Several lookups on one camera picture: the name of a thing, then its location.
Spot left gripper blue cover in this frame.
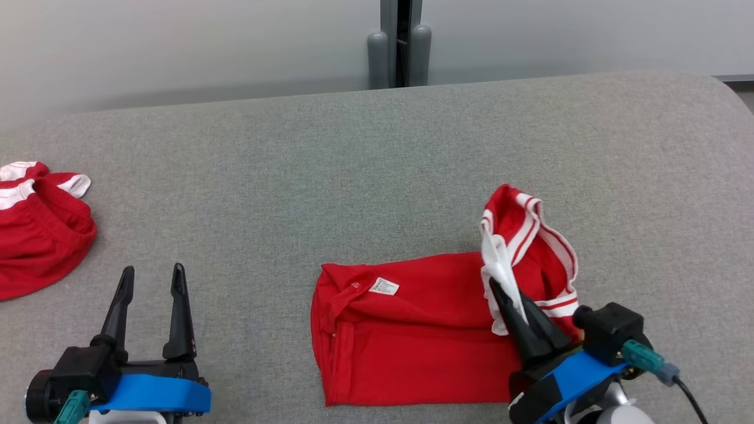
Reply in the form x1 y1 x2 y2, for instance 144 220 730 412
88 263 211 415

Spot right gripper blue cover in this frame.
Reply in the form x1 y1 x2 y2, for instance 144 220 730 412
489 277 626 424

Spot red basketball jersey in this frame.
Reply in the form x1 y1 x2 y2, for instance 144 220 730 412
310 184 584 408

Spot red shorts with white stripe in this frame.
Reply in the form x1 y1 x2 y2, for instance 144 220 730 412
0 161 97 301

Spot grey rounded post foot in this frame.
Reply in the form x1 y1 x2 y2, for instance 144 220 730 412
367 32 390 90
409 24 432 87

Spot grey partition post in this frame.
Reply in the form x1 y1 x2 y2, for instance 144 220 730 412
380 0 423 88

